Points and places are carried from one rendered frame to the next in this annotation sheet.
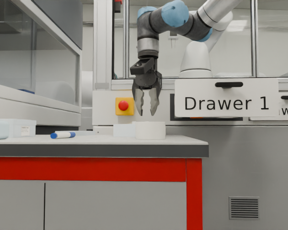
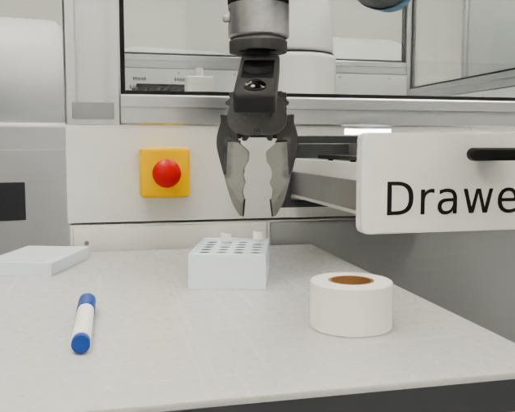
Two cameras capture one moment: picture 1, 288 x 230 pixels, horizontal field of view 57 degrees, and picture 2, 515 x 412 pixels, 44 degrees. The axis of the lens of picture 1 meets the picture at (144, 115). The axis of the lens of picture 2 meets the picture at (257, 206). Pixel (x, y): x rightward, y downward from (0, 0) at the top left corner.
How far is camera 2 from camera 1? 0.28 m
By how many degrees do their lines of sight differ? 18
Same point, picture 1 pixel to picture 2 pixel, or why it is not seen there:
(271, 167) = (499, 308)
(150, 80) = (272, 120)
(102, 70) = (92, 67)
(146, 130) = (357, 312)
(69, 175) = not seen: outside the picture
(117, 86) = (138, 115)
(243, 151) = (446, 275)
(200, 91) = (423, 165)
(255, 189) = not seen: hidden behind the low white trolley
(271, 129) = not seen: hidden behind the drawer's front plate
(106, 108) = (108, 176)
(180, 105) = (376, 204)
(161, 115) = (258, 193)
